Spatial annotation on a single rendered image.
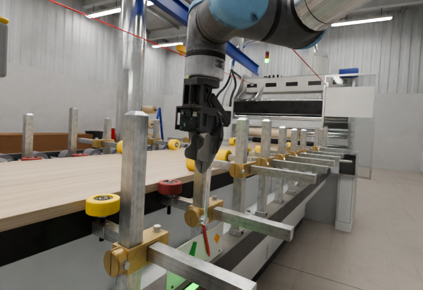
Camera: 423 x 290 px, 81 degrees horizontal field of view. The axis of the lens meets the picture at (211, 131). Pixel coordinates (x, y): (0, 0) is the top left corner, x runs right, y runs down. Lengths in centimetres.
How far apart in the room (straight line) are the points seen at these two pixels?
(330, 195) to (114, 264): 300
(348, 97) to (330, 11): 269
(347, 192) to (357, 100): 102
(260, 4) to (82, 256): 71
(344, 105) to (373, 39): 705
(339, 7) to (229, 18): 17
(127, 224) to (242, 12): 45
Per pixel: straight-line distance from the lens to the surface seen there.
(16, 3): 870
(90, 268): 82
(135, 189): 53
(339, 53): 992
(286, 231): 69
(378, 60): 986
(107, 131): 179
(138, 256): 58
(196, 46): 55
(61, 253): 75
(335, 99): 315
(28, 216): 68
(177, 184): 84
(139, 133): 51
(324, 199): 339
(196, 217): 72
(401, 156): 971
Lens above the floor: 111
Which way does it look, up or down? 2 degrees down
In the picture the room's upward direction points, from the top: 3 degrees clockwise
